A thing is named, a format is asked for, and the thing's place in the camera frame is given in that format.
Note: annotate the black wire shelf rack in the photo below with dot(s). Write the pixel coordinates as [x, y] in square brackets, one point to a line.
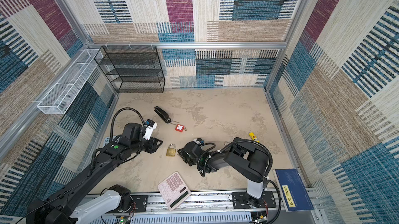
[131, 69]

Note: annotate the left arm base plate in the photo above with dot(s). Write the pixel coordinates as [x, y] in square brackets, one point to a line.
[138, 204]

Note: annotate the aluminium mounting rail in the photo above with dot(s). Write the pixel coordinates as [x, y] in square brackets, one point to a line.
[205, 204]

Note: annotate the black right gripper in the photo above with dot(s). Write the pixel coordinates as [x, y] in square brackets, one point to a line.
[183, 155]

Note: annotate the blue book with yellow label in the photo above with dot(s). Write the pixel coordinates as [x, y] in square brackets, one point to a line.
[294, 194]

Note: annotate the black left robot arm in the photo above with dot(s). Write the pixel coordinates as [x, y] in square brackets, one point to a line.
[64, 206]

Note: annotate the yellow marker pen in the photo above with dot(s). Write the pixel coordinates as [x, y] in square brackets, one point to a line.
[253, 137]

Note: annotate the white wire mesh basket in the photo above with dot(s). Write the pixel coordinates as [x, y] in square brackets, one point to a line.
[61, 96]

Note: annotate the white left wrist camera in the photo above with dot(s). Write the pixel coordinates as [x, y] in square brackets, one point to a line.
[150, 126]

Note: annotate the pink calculator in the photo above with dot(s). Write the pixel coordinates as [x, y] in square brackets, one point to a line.
[174, 190]

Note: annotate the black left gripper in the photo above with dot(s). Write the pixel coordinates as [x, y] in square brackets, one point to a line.
[153, 146]

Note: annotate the colourful paperback book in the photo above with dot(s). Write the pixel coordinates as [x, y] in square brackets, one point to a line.
[109, 139]

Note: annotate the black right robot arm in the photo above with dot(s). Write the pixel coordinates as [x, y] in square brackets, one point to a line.
[251, 159]

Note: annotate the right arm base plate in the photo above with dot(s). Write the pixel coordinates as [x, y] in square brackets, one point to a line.
[242, 200]

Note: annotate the brass padlock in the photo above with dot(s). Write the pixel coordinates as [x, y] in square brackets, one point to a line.
[171, 150]

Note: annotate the red padlock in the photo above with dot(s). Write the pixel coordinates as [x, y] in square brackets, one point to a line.
[179, 127]

